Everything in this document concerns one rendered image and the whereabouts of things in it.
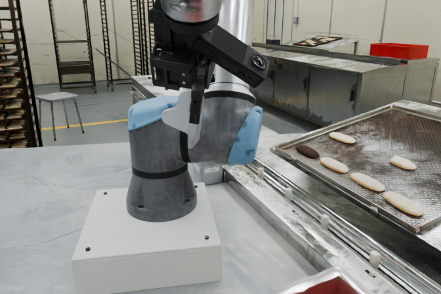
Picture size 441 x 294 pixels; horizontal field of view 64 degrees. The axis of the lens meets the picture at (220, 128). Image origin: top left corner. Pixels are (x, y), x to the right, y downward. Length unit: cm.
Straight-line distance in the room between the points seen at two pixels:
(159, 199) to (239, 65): 34
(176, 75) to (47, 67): 724
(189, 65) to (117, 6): 728
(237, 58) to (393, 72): 342
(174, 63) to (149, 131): 22
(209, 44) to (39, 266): 56
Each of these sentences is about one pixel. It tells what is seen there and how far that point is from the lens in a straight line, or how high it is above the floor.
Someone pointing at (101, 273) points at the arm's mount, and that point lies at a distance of 69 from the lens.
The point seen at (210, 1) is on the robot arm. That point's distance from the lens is 43.
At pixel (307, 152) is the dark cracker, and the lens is 107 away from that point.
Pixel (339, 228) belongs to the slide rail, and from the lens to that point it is 83.
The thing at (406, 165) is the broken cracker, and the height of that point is 93.
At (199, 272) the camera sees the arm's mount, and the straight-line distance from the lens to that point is 69.
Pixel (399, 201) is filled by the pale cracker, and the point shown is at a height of 91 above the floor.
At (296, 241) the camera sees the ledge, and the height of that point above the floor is 84.
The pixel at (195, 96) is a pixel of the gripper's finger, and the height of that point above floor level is 118.
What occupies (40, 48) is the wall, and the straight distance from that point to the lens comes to 769.
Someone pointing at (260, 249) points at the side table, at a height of 82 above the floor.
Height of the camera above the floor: 128
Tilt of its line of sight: 17 degrees down
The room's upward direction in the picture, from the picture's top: straight up
